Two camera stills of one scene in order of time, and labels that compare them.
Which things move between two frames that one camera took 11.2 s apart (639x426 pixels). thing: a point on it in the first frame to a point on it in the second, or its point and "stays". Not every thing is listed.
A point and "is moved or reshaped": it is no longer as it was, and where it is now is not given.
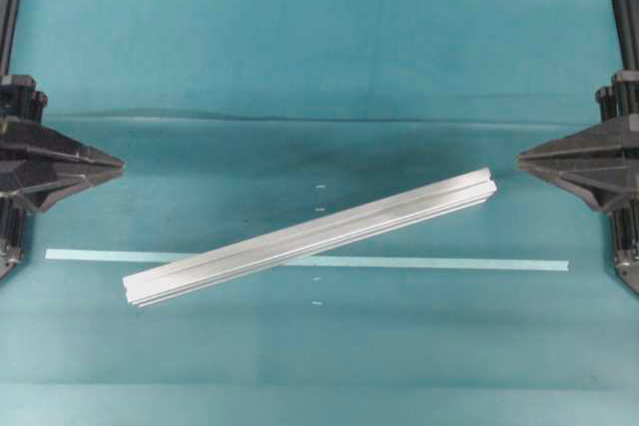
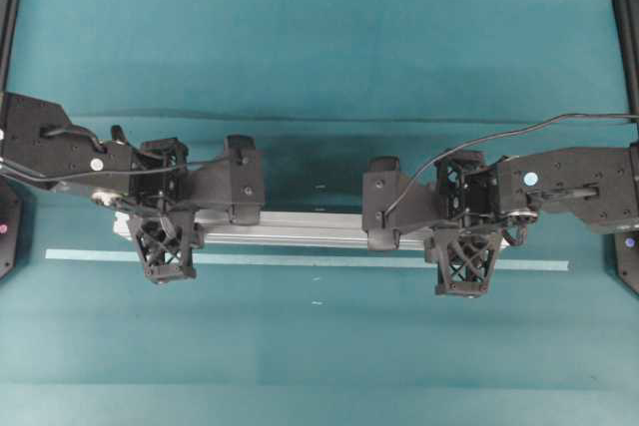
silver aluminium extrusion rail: (310, 237) is moved or reshaped
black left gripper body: (39, 166) to (171, 190)
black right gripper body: (599, 162) to (466, 186)
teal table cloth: (243, 101) stays
